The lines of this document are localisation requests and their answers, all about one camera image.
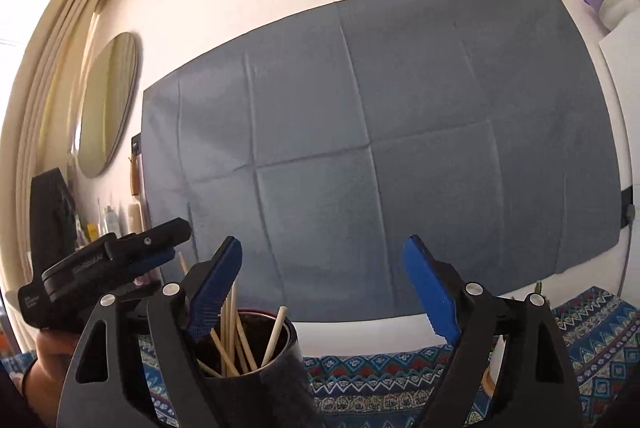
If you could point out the black wall hook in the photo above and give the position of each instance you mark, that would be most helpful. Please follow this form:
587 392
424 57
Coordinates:
136 144

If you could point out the white cabinet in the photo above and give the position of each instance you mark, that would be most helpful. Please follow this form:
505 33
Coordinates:
622 73

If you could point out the blue patterned tablecloth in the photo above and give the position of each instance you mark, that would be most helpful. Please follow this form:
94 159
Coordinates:
380 383

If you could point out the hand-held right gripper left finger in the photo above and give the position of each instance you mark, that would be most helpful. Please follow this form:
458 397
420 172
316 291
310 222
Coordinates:
215 293

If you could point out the yellow tube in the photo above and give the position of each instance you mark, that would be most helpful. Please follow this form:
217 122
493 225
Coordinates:
91 232

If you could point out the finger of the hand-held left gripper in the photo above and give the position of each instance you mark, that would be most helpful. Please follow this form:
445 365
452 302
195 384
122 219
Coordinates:
155 260
165 233

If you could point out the cactus in white pot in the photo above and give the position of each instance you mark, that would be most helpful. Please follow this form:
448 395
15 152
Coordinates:
500 353

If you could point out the pale green bottle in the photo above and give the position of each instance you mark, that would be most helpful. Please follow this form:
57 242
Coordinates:
110 220

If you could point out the hanging wooden brush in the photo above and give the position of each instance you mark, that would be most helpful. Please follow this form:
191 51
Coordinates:
134 178

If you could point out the white cup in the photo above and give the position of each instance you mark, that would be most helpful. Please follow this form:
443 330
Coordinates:
617 11

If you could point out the person's left hand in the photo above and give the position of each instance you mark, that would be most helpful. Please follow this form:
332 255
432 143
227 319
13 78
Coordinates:
52 353

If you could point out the round wall mirror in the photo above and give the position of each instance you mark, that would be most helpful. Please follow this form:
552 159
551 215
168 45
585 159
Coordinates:
107 108

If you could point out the round wooden coaster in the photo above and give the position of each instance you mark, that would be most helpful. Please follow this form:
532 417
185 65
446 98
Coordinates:
488 382

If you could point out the bunch of wooden chopsticks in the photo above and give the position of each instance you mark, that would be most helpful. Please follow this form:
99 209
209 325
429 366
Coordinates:
274 343

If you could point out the grey wall cloth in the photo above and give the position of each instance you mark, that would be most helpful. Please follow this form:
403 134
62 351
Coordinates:
375 158

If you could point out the clear jar beige contents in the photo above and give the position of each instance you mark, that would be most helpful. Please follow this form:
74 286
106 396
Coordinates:
135 218

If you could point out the cream curtain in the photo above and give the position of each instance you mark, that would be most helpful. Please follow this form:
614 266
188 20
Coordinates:
55 83

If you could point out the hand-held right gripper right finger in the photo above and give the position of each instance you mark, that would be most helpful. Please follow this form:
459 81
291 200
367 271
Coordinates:
430 293

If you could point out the black mug red interior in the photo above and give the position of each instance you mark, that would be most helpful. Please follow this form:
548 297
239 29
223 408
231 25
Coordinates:
260 398

